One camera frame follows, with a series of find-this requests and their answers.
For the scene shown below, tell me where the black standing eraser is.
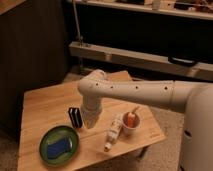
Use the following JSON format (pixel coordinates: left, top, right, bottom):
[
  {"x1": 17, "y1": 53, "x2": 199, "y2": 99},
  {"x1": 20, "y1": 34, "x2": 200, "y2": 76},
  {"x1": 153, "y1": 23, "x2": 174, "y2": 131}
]
[{"x1": 68, "y1": 107, "x2": 83, "y2": 128}]

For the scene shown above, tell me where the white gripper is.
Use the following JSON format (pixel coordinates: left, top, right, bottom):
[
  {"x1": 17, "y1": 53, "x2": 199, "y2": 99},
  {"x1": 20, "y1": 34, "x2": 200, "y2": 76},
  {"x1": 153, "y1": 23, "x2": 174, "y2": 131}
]
[{"x1": 82, "y1": 109, "x2": 100, "y2": 129}]

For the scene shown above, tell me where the blue sponge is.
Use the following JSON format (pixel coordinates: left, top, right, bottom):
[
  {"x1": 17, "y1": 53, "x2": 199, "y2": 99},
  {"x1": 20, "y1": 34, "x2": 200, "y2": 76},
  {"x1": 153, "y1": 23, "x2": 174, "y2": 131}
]
[{"x1": 47, "y1": 137, "x2": 71, "y2": 159}]

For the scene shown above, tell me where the long grey case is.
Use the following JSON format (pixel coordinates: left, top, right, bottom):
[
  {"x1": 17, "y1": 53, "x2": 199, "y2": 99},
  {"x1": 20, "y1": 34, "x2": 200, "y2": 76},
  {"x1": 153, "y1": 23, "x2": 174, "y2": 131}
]
[{"x1": 69, "y1": 41, "x2": 213, "y2": 81}]

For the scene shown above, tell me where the black case handle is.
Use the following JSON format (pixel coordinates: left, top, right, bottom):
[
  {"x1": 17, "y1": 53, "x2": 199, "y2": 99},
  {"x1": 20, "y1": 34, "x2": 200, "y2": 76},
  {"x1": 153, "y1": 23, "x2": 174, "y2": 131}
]
[{"x1": 168, "y1": 57, "x2": 198, "y2": 67}]

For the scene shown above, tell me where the orange carrot in cup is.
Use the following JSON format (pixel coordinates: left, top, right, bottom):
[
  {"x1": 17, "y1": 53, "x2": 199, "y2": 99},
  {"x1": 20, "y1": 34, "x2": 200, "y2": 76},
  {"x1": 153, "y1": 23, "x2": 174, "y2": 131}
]
[{"x1": 127, "y1": 107, "x2": 139, "y2": 128}]

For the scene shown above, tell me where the white cup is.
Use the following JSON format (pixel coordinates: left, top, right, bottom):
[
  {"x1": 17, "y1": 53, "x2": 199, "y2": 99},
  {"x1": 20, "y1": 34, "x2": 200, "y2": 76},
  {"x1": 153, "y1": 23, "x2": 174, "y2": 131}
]
[{"x1": 122, "y1": 112, "x2": 140, "y2": 135}]

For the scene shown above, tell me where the green plate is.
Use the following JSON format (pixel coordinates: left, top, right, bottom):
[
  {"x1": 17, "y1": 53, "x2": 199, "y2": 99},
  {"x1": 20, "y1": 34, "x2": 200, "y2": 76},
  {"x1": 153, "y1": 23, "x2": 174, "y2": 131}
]
[{"x1": 39, "y1": 125, "x2": 79, "y2": 167}]

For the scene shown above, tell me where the metal stand pole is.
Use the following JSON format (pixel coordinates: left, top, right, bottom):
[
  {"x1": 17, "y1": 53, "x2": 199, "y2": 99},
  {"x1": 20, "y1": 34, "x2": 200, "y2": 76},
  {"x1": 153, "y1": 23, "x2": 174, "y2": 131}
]
[{"x1": 72, "y1": 0, "x2": 90, "y2": 74}]

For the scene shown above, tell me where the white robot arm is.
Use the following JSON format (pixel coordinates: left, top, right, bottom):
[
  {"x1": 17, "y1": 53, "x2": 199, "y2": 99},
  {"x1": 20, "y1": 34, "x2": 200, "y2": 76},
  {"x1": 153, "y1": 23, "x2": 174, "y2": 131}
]
[{"x1": 78, "y1": 70, "x2": 213, "y2": 171}]

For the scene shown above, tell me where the white lying bottle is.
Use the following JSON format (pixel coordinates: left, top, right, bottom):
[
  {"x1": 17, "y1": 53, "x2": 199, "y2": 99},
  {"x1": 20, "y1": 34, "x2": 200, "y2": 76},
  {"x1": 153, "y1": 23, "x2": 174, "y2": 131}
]
[{"x1": 104, "y1": 115, "x2": 122, "y2": 151}]

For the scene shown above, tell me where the upper shelf with items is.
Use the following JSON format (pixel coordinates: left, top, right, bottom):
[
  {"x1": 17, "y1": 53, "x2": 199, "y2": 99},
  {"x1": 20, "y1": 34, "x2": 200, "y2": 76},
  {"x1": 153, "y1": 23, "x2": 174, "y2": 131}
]
[{"x1": 67, "y1": 0, "x2": 213, "y2": 21}]

